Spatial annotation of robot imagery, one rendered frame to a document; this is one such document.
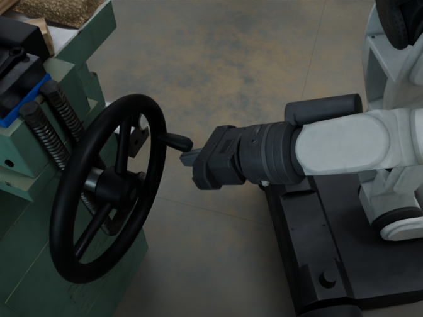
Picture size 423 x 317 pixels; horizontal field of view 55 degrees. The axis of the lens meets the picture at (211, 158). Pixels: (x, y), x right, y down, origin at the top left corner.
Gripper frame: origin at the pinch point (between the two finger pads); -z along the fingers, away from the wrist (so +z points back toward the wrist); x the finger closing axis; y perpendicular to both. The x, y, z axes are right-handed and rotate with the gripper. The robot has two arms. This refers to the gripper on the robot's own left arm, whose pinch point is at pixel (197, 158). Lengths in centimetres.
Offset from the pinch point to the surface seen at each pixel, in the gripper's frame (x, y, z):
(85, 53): 7.9, 19.3, -18.7
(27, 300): -25.4, -12.0, -35.3
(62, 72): -7.0, 22.6, -5.8
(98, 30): 12.7, 21.1, -17.8
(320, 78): 125, -63, -31
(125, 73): 90, -21, -107
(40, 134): -15.3, 18.7, -5.7
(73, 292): -16, -26, -44
